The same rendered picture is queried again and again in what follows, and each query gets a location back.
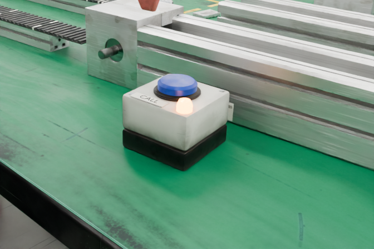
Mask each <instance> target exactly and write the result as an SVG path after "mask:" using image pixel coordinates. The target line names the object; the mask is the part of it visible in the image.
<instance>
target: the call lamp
mask: <svg viewBox="0 0 374 249"><path fill-rule="evenodd" d="M176 111H177V112H178V113H181V114H188V113H191V112H192V111H193V104H192V102H191V100H190V99H188V98H180V99H179V100H178V102H177V104H176Z"/></svg>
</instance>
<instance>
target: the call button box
mask: <svg viewBox="0 0 374 249"><path fill-rule="evenodd" d="M160 78H161V77H160ZM160 78H158V79H156V80H154V81H152V82H150V83H147V84H145V85H143V86H141V87H139V88H137V89H135V90H132V91H130V92H128V93H125V94H124V95H123V97H122V119H123V127H124V129H123V131H122V144H123V146H124V147H127V148H129V149H131V150H134V151H136V152H138V153H141V154H143V155H146V156H148V157H151V158H153V159H155V160H158V161H160V162H162V163H165V164H167V165H169V166H172V167H175V168H177V169H179V170H182V171H186V170H187V169H188V168H189V167H191V166H192V165H194V164H195V163H197V162H198V161H199V160H200V159H202V158H203V157H205V156H206V155H207V154H208V153H210V152H211V151H213V150H214V149H216V148H217V147H218V146H220V145H221V144H222V143H224V142H225V140H226V136H227V125H225V124H226V122H227V119H228V107H229V92H228V91H226V90H223V89H220V88H216V87H213V86H209V85H207V84H203V83H199V82H197V83H198V86H197V91H196V92H195V93H193V94H191V95H188V96H170V95H166V94H163V93H161V92H160V91H159V90H158V80H159V79H160ZM180 98H188V99H190V100H191V102H192V104H193V111H192V112H191V113H188V114H181V113H178V112H177V111H176V104H177V102H178V100H179V99H180Z"/></svg>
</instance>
